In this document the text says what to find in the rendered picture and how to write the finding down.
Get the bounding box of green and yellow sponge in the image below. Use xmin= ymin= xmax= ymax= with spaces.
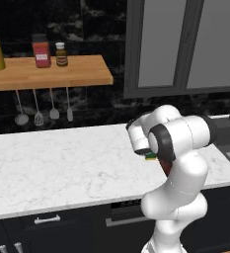
xmin=144 ymin=152 xmax=157 ymax=162

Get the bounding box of hanging narrow metal scraper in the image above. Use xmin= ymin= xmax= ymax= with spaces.
xmin=64 ymin=86 xmax=74 ymax=123

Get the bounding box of hanging slotted metal spatula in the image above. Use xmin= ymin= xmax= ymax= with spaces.
xmin=32 ymin=88 xmax=44 ymax=127

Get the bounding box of small brown bottle white cap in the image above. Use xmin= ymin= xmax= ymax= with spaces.
xmin=54 ymin=42 xmax=69 ymax=67

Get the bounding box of hanging metal ladle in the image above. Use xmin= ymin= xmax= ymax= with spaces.
xmin=14 ymin=89 xmax=31 ymax=127

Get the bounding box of black drawer front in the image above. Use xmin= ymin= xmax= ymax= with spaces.
xmin=19 ymin=207 xmax=98 ymax=232

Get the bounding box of red jar with dark lid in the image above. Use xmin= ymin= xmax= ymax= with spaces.
xmin=32 ymin=33 xmax=52 ymax=69

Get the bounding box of grey framed window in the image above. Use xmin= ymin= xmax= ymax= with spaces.
xmin=122 ymin=0 xmax=230 ymax=100

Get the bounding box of black dishwasher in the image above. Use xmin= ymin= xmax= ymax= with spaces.
xmin=105 ymin=197 xmax=158 ymax=253

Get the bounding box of dark sink basin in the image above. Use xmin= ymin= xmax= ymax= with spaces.
xmin=213 ymin=115 xmax=230 ymax=169

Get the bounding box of black cupboard run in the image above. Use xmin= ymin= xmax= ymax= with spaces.
xmin=181 ymin=183 xmax=230 ymax=253

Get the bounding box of wooden wall shelf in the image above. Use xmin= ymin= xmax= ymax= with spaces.
xmin=0 ymin=54 xmax=115 ymax=93

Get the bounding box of silver dishwasher handle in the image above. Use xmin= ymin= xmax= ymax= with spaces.
xmin=105 ymin=215 xmax=148 ymax=228

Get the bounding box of silver drawer handle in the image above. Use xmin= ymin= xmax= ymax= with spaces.
xmin=34 ymin=213 xmax=62 ymax=225

